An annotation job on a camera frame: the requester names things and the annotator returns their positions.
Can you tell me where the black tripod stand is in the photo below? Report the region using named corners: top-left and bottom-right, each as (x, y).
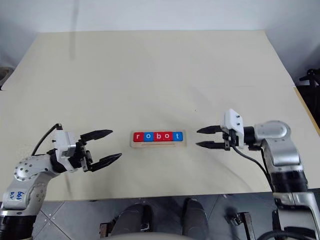
top-left (298, 66), bottom-right (320, 89)

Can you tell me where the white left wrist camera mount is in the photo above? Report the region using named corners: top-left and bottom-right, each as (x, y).
top-left (53, 130), bottom-right (77, 174)

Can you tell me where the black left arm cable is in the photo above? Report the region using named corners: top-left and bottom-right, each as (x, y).
top-left (30, 122), bottom-right (63, 156)

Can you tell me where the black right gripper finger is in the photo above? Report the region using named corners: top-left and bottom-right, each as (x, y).
top-left (196, 125), bottom-right (224, 135)
top-left (195, 141), bottom-right (226, 150)

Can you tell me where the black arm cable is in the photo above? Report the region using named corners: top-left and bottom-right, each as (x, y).
top-left (30, 122), bottom-right (63, 156)
top-left (232, 146), bottom-right (275, 193)

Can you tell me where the light wooden letter tray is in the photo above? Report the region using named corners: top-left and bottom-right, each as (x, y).
top-left (130, 129), bottom-right (187, 149)

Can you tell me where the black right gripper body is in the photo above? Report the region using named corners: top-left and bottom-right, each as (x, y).
top-left (221, 127), bottom-right (239, 152)

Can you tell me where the round grey brown object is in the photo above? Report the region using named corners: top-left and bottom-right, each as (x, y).
top-left (0, 66), bottom-right (13, 85)

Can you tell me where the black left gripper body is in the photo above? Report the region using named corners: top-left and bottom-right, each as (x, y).
top-left (67, 139), bottom-right (94, 173)

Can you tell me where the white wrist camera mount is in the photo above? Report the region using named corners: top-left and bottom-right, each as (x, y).
top-left (53, 130), bottom-right (77, 174)
top-left (223, 108), bottom-right (245, 150)

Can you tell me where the beige rounded robot torso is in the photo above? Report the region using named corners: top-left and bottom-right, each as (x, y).
top-left (109, 230), bottom-right (185, 240)

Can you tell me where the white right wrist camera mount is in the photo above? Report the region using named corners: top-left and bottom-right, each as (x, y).
top-left (223, 108), bottom-right (245, 150)

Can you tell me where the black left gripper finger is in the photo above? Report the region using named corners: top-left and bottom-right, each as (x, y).
top-left (88, 152), bottom-right (123, 173)
top-left (79, 129), bottom-right (114, 144)

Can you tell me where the dark rounded shape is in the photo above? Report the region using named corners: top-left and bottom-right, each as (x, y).
top-left (181, 197), bottom-right (210, 238)
top-left (116, 203), bottom-right (154, 238)

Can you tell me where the rusty metal floor bracket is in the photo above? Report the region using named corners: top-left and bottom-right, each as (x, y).
top-left (224, 211), bottom-right (258, 240)
top-left (99, 219), bottom-right (119, 240)

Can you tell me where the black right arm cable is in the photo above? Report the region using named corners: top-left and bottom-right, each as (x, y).
top-left (232, 146), bottom-right (275, 193)

